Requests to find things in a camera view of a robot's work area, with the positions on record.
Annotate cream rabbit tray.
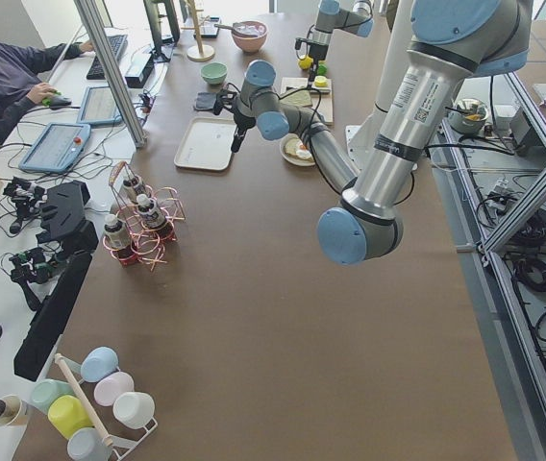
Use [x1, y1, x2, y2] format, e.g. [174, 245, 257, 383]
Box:
[174, 116, 236, 172]

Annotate blue teach pendant far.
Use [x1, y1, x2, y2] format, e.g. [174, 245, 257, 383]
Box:
[77, 85, 122, 127]

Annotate green lime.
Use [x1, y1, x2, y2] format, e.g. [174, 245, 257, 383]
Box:
[317, 63, 328, 76]

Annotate tea bottle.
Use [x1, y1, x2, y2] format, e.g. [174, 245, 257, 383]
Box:
[104, 213, 132, 262]
[121, 176, 145, 204]
[136, 194, 166, 237]

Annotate wooden cup stand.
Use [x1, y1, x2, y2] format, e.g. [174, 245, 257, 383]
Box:
[182, 0, 215, 62]

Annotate fried egg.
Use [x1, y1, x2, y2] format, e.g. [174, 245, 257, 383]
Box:
[296, 149, 312, 161]

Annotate blue teach pendant near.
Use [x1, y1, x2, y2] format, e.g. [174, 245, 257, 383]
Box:
[18, 123, 91, 173]

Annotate seated person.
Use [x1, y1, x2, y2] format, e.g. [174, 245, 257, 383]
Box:
[0, 40, 94, 145]

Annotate black keyboard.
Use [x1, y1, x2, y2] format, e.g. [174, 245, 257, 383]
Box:
[85, 34, 129, 81]

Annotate yellow lemon upper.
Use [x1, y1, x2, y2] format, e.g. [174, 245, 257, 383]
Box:
[298, 56, 313, 70]

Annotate pink bowl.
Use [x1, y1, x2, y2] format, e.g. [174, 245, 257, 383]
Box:
[231, 21, 268, 53]

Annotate clear plastic ice cubes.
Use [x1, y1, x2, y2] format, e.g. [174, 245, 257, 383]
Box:
[234, 23, 265, 37]

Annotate grey folded cloth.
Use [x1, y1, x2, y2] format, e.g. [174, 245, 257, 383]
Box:
[193, 92, 216, 111]

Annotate bread slice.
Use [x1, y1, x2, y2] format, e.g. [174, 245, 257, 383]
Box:
[280, 88, 312, 108]
[284, 138, 306, 158]

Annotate metal ice scoop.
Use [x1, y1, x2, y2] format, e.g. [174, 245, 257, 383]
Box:
[213, 22, 246, 32]

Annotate white round plate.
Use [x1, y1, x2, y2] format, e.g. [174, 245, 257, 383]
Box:
[280, 133, 315, 167]

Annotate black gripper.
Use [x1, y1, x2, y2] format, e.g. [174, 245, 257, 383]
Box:
[212, 88, 256, 153]
[294, 37, 329, 85]

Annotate white cup rack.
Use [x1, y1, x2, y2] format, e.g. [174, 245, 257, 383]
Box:
[30, 346, 159, 460]

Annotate bamboo cutting board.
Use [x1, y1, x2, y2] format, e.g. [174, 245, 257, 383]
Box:
[280, 77, 334, 125]

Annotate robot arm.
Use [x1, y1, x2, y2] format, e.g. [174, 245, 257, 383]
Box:
[214, 1, 533, 265]
[295, 0, 374, 88]

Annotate mint green bowl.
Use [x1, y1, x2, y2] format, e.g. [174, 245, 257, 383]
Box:
[200, 62, 228, 85]

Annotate blue teach pendant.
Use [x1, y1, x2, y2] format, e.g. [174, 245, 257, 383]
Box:
[77, 85, 122, 127]
[18, 123, 91, 173]

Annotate half lemon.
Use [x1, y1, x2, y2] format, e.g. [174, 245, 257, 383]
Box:
[313, 76, 329, 88]

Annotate copper wire bottle rack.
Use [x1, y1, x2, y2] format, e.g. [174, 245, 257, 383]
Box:
[102, 160, 186, 270]

